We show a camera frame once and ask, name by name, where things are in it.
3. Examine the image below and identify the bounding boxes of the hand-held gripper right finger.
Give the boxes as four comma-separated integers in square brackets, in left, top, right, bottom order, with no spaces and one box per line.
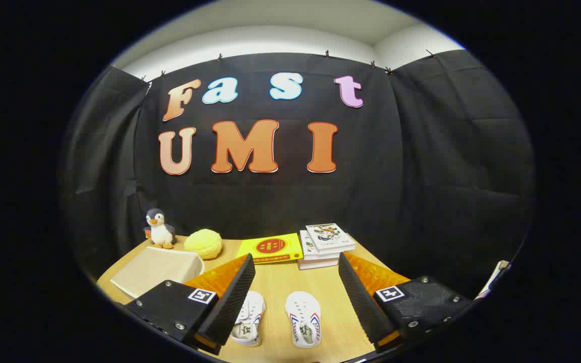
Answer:
[338,252,473,351]

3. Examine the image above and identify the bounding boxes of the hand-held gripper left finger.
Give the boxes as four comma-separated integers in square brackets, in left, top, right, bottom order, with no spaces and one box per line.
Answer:
[125,253,256,355]

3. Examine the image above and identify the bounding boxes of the white canvas shoe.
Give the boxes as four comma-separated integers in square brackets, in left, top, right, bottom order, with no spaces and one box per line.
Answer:
[230,291,266,347]
[285,291,322,348]

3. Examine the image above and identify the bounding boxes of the beige fabric storage box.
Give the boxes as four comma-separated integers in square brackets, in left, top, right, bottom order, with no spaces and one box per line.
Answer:
[110,246,205,299]

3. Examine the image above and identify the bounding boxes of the yellow round plush toy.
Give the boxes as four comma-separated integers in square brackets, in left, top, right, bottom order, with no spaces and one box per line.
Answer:
[184,228,223,260]

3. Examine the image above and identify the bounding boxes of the yellow book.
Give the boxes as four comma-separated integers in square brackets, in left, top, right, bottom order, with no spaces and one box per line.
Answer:
[237,233,304,265]

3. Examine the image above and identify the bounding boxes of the penguin plush toy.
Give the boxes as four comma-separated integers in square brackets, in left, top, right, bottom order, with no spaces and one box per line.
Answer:
[144,208,177,250]

